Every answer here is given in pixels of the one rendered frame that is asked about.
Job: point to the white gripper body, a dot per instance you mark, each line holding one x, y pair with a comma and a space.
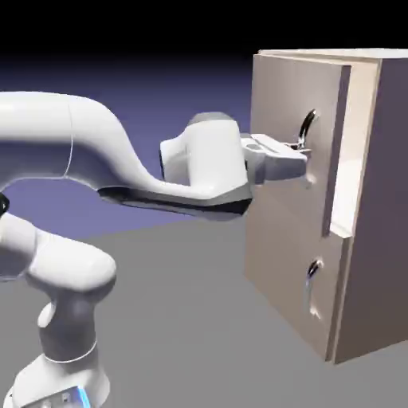
280, 161

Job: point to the tall light wood cabinet door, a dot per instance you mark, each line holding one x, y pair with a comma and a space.
287, 95

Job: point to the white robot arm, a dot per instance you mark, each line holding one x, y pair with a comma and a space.
95, 134

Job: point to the short light wood cabinet door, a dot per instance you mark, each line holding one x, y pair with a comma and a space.
280, 261

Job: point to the light wood cabinet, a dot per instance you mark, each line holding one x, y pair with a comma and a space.
376, 207

